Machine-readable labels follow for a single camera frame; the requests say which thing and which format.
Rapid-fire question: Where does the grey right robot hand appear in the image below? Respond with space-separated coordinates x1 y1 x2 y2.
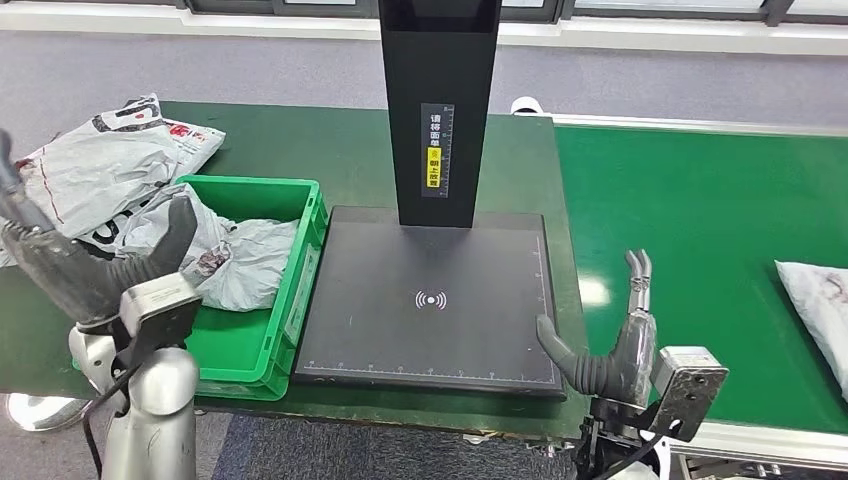
535 248 659 408

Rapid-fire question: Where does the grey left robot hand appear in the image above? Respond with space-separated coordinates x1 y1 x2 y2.
0 129 199 327

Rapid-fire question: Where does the grey poly mailer parcel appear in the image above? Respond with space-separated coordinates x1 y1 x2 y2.
109 183 301 313
775 260 848 403

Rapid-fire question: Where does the large grey parcel black print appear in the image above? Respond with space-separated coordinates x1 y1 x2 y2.
0 92 227 270

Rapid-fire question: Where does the green conveyor belt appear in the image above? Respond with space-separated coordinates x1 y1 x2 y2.
555 124 848 437

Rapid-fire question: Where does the black inbound scanner machine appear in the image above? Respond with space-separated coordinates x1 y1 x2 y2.
291 0 569 401

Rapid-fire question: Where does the chrome round table foot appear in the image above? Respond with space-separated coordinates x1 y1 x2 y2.
5 392 87 433

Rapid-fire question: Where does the green plastic crate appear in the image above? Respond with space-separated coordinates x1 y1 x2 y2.
71 174 331 403

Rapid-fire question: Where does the dark blue floor mat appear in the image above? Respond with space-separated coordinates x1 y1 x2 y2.
211 413 578 480

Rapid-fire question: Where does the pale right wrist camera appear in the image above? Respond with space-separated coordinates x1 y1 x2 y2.
645 345 730 444

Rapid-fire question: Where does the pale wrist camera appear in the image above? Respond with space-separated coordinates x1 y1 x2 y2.
645 345 730 444
117 272 204 372

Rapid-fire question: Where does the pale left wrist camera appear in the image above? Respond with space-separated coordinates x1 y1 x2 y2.
117 272 204 372

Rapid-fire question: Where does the aluminium conveyor frame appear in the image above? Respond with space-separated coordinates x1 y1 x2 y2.
549 112 848 475

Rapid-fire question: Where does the dark window frame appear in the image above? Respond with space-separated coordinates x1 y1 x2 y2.
175 0 796 28

